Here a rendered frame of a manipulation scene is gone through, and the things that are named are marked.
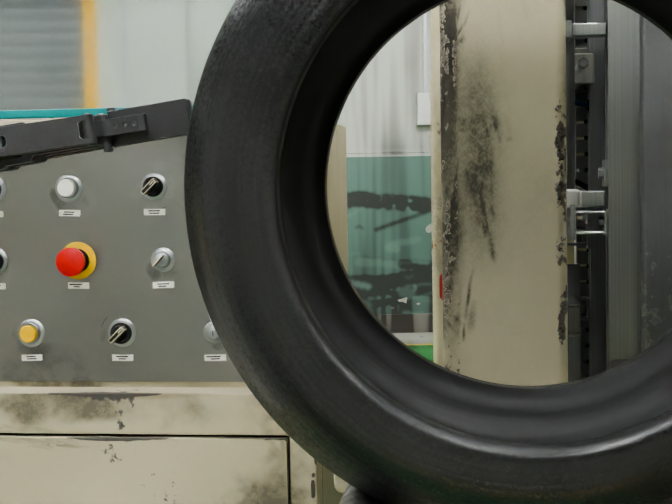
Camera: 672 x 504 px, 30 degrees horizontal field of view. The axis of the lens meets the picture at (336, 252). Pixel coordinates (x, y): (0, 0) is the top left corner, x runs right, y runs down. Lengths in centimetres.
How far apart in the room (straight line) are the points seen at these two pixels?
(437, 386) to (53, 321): 73
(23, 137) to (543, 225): 54
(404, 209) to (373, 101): 89
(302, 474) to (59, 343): 39
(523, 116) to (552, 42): 8
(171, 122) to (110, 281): 71
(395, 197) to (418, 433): 902
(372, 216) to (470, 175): 864
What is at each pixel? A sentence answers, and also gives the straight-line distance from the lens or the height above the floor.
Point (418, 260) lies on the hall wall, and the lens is 998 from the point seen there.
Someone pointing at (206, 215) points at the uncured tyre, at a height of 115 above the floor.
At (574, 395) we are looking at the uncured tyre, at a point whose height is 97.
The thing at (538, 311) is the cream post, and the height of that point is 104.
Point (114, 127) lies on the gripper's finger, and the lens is 107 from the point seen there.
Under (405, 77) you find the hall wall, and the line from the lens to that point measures 1006.
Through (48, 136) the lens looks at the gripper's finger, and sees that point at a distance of 106.
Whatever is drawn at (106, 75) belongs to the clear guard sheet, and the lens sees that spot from 173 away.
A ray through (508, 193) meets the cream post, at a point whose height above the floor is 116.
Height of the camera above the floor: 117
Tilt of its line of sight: 3 degrees down
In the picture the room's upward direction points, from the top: 1 degrees counter-clockwise
